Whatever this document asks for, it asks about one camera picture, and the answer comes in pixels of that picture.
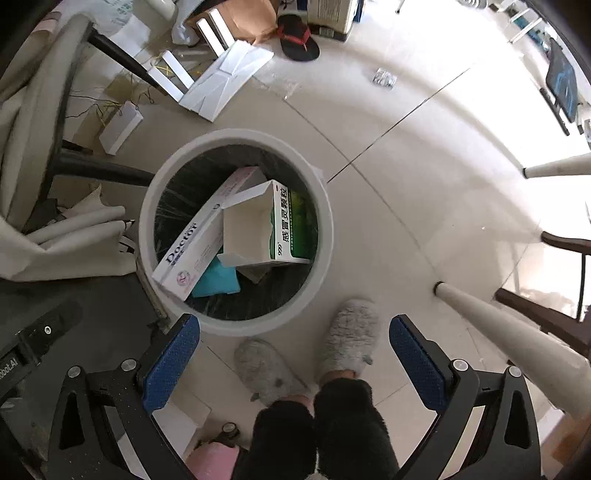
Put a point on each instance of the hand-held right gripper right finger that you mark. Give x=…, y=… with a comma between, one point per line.
x=418, y=362

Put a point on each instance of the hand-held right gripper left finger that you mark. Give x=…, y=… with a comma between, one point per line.
x=171, y=364

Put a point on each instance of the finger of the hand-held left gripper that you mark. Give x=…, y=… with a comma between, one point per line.
x=46, y=332

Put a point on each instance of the teal plastic bag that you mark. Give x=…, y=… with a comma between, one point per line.
x=214, y=279

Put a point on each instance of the long white toothpaste box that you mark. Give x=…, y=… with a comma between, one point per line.
x=194, y=249

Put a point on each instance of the white round trash bin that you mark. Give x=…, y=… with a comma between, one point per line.
x=323, y=221

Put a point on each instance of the green white medicine box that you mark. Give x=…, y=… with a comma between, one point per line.
x=288, y=221

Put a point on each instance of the white paper sheet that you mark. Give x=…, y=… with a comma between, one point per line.
x=180, y=422

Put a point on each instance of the grey fluffy slipper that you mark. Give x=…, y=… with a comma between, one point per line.
x=348, y=337
x=265, y=369

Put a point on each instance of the white tapered table leg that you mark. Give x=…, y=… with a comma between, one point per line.
x=508, y=334
x=561, y=166

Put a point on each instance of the black fleece pants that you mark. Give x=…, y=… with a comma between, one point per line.
x=341, y=429

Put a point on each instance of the black bin liner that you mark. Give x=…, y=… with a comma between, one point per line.
x=281, y=295

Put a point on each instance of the dark wooden chair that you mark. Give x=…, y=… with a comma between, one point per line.
x=554, y=314

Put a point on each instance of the small white box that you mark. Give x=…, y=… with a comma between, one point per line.
x=120, y=128
x=171, y=76

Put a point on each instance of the crumpled clear wrapper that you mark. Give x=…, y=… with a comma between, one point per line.
x=384, y=77

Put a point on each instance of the white foam packaging pieces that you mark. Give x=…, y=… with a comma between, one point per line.
x=226, y=81

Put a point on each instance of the black red flip-flop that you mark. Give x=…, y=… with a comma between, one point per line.
x=298, y=39

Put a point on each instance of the brown paper bag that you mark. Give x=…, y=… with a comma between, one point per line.
x=247, y=18

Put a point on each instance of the white appliance carton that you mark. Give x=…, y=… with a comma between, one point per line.
x=332, y=16

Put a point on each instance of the grey chair with black frame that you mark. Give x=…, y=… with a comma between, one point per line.
x=97, y=300

